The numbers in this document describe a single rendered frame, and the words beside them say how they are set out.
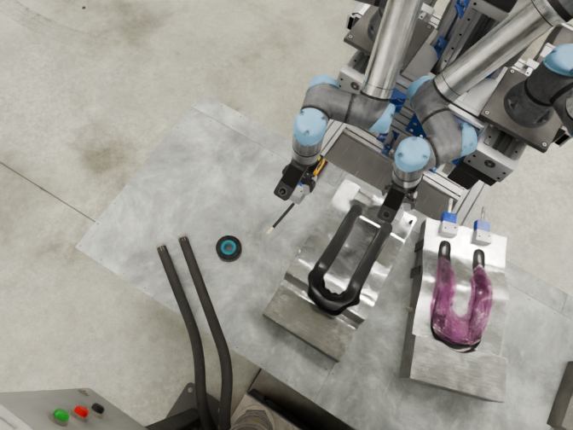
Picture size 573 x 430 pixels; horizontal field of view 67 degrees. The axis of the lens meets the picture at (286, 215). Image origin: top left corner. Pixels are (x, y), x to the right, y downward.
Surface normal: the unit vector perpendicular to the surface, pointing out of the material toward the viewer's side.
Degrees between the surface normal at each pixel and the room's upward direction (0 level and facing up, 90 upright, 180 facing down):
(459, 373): 0
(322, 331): 0
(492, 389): 0
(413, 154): 11
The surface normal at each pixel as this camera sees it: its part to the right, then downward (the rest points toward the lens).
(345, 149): 0.04, -0.35
